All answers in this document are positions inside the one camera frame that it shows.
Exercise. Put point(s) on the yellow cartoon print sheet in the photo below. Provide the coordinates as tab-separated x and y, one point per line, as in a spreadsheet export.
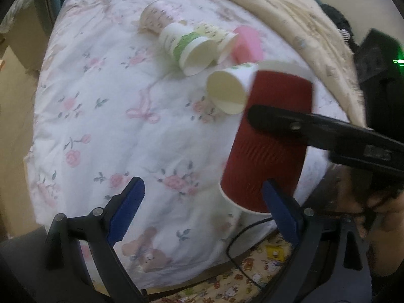
221	287

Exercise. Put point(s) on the white floral blanket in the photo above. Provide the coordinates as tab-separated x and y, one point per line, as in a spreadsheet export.
110	101

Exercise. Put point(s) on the white paper cup pink print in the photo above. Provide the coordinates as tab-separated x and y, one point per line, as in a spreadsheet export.
157	14

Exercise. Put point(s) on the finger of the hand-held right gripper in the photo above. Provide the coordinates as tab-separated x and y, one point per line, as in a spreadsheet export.
284	123

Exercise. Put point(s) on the red ribbed paper cup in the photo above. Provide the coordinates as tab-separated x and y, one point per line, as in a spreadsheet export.
268	170

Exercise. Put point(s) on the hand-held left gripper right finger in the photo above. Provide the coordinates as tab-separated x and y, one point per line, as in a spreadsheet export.
282	214

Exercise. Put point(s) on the beige bear print blanket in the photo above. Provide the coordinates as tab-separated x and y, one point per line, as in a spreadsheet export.
284	12

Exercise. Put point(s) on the white paper cup yellow print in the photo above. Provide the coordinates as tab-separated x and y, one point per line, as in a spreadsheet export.
212	31

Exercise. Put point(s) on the person's right hand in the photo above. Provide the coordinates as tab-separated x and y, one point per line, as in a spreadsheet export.
356	195

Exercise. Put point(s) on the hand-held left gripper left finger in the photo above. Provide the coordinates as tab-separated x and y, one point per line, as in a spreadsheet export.
126	210

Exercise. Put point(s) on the white paper cup green print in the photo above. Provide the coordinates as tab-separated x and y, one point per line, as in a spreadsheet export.
227	90

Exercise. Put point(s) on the white paper cup green band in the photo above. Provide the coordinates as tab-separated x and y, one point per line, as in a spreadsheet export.
176	39

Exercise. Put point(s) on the cardboard box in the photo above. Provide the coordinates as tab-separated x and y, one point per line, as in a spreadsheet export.
19	38

